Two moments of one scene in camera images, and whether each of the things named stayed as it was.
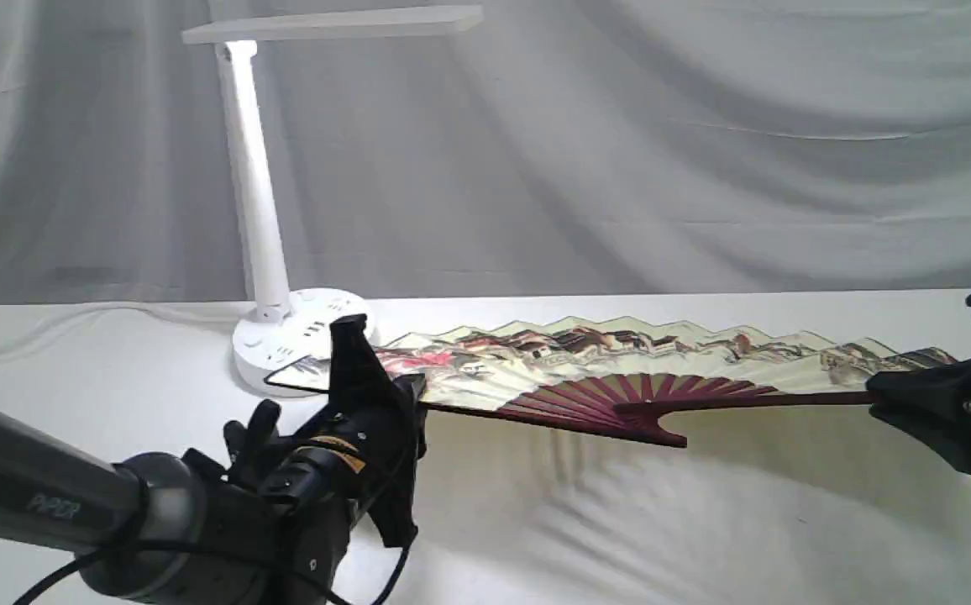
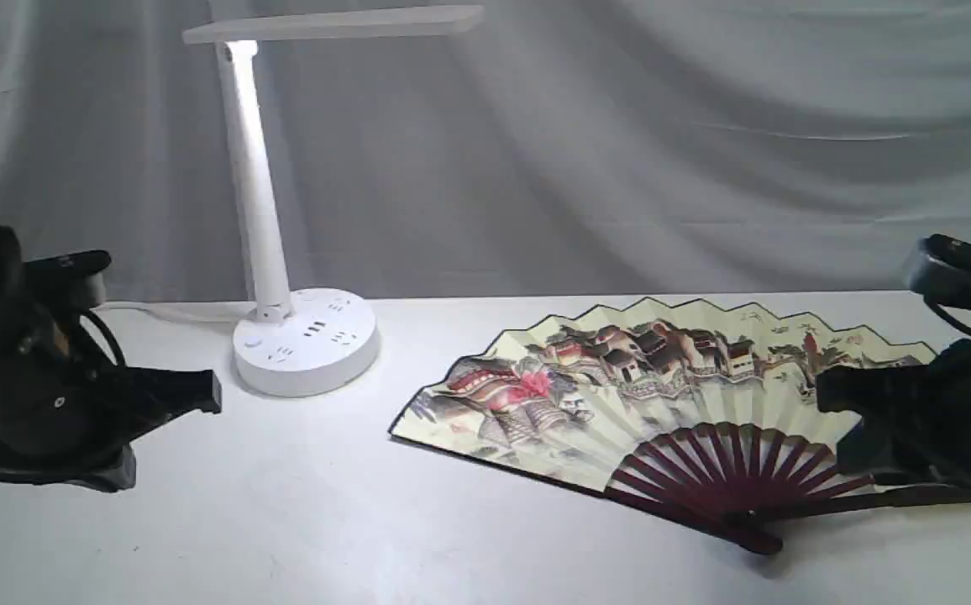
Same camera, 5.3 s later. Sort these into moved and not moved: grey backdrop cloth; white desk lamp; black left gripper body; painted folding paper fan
Moved: black left gripper body; painted folding paper fan
Not moved: grey backdrop cloth; white desk lamp
